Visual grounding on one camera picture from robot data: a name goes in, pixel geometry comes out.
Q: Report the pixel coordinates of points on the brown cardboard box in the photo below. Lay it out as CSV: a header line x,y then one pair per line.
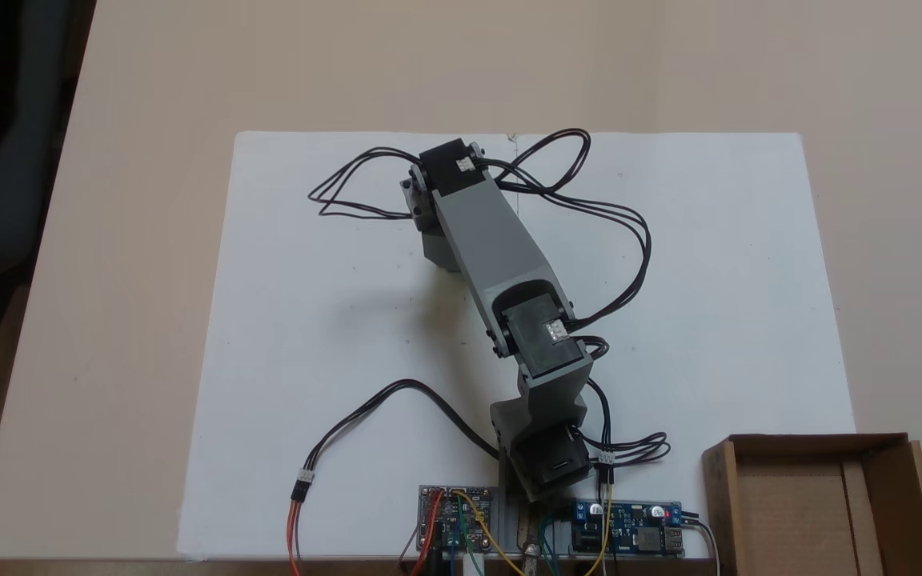
x,y
797,512

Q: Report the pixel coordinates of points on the motor driver circuit board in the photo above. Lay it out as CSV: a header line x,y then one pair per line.
x,y
453,520

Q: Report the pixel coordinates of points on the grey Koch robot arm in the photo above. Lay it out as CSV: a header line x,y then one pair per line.
x,y
493,240

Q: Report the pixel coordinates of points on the blue power circuit board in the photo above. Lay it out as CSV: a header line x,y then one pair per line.
x,y
629,532

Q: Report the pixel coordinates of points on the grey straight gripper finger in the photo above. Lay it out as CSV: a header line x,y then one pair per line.
x,y
441,250

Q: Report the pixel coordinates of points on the black grey tripod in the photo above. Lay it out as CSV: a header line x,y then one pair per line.
x,y
531,552

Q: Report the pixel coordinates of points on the white paper sheet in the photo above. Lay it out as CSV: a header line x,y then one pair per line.
x,y
685,304
309,320

